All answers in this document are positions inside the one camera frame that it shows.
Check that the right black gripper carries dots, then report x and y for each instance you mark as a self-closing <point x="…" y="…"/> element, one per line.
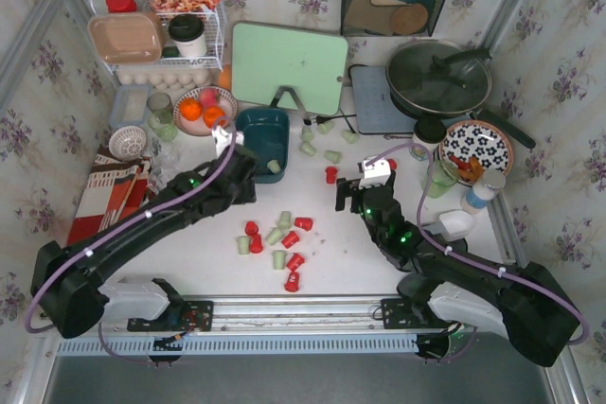
<point x="353" y="194"/>

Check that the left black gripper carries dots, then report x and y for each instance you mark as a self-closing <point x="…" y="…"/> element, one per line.
<point x="246" y="169"/>

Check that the teal plastic storage basket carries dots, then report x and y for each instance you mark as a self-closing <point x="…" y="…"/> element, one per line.
<point x="267" y="133"/>

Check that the white plastic scoop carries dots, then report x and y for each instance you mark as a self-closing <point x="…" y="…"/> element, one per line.
<point x="452" y="226"/>

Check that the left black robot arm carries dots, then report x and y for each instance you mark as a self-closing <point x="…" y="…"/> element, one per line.
<point x="66" y="281"/>

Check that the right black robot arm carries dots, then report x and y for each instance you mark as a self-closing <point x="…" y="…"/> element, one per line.
<point x="538" y="317"/>

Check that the red coffee capsule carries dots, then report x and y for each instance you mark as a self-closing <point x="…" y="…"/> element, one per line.
<point x="295" y="262"/>
<point x="251" y="228"/>
<point x="290" y="240"/>
<point x="331" y="174"/>
<point x="303" y="223"/>
<point x="292" y="283"/>
<point x="256" y="245"/>

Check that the white strainer basket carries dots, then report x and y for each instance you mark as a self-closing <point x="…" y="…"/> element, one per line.
<point x="128" y="143"/>

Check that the clear glass cup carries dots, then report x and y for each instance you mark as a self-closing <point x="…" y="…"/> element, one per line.
<point x="159" y="178"/>

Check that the grey induction cooker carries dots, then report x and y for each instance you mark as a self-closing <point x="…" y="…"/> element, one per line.
<point x="375" y="110"/>

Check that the pink fruit bowl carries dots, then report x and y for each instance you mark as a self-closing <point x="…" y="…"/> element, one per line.
<point x="198" y="128"/>

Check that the pink peach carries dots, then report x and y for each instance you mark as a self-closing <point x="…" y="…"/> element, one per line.
<point x="209" y="97"/>

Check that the green glass cup right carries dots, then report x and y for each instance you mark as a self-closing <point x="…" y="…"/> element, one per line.
<point x="444" y="177"/>

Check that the green glass cup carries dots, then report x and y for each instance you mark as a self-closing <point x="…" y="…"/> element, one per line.
<point x="161" y="123"/>
<point x="444" y="177"/>

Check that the black lid seasoning jar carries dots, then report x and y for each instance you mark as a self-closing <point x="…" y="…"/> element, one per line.
<point x="428" y="133"/>

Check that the grey glass cup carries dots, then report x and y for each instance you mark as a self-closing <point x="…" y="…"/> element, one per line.
<point x="160" y="106"/>

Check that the carrot pieces on plate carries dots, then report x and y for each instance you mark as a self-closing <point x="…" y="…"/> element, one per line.
<point x="470" y="170"/>

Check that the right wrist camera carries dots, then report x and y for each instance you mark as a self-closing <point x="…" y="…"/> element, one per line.
<point x="374" y="173"/>

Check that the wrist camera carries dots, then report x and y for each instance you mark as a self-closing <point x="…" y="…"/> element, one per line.
<point x="374" y="173"/>
<point x="223" y="137"/>

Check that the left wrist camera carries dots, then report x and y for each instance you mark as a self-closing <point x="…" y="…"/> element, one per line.
<point x="223" y="137"/>

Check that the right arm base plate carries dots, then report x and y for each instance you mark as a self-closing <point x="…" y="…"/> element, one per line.
<point x="398" y="313"/>

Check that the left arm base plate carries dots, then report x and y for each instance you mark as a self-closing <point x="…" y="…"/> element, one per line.
<point x="194" y="316"/>

